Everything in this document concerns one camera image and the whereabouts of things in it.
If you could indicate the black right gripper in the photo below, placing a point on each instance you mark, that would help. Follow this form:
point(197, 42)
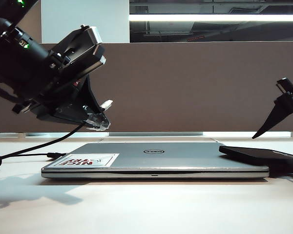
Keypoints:
point(291, 91)

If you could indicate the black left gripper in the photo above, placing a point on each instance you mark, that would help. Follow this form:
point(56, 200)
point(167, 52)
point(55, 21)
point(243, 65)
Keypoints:
point(63, 87)

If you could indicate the black smartphone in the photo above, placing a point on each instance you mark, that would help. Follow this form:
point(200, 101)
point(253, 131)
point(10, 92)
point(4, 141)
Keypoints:
point(258, 157)

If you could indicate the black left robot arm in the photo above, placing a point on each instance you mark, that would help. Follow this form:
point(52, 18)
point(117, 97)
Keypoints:
point(14, 61)

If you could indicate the white sticker with red print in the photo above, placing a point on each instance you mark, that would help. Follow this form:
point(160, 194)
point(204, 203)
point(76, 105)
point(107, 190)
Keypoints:
point(88, 161)

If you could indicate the grey bar under divider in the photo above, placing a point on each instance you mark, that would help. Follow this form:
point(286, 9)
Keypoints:
point(156, 133)

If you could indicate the brown fabric desk divider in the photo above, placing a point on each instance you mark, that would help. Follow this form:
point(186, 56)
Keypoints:
point(173, 87)

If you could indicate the silver Dell laptop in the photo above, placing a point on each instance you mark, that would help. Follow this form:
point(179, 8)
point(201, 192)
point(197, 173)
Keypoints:
point(161, 163)

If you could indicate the long ceiling light strip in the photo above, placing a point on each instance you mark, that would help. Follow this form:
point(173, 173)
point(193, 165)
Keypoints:
point(210, 17)

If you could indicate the black left camera bracket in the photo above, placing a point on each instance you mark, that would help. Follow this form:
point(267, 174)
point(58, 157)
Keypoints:
point(70, 51)

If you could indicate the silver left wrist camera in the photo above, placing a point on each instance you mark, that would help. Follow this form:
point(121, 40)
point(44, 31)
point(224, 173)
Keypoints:
point(94, 34)

